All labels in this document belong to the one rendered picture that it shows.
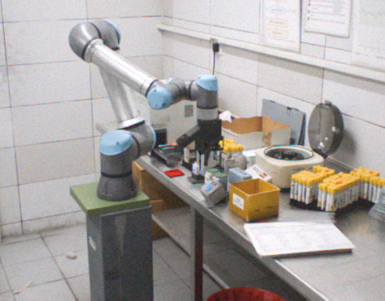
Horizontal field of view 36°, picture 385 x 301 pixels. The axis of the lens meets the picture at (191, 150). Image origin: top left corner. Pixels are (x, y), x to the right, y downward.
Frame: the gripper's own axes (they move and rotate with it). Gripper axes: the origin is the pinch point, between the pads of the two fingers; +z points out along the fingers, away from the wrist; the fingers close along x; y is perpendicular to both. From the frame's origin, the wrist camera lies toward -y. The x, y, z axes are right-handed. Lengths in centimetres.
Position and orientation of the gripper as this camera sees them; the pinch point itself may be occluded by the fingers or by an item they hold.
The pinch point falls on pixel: (201, 172)
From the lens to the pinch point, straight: 214.5
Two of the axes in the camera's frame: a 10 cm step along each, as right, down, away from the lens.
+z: 0.0, 9.5, 3.0
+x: -4.4, -2.7, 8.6
